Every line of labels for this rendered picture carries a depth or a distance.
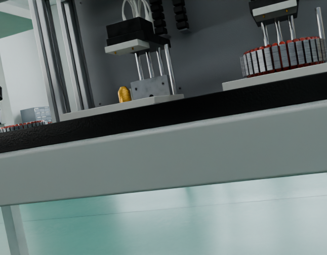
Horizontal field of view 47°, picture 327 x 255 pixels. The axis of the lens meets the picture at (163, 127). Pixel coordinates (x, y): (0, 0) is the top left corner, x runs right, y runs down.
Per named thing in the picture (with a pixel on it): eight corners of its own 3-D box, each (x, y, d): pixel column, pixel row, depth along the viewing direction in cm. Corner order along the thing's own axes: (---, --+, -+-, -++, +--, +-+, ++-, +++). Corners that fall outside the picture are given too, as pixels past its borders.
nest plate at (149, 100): (155, 104, 50) (153, 95, 50) (60, 122, 55) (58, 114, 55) (185, 100, 64) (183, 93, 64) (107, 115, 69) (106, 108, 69)
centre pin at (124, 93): (129, 102, 58) (125, 85, 58) (118, 104, 59) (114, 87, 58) (133, 101, 60) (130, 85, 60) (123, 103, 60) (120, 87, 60)
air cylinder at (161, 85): (171, 103, 69) (166, 73, 69) (135, 110, 72) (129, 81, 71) (179, 101, 74) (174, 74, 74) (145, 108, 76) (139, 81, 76)
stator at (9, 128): (1, 143, 81) (-3, 127, 81) (-1, 143, 91) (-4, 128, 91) (53, 134, 86) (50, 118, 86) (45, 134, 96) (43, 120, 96)
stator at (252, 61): (335, 60, 44) (330, 29, 44) (240, 79, 47) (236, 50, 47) (322, 66, 55) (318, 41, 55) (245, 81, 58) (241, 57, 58)
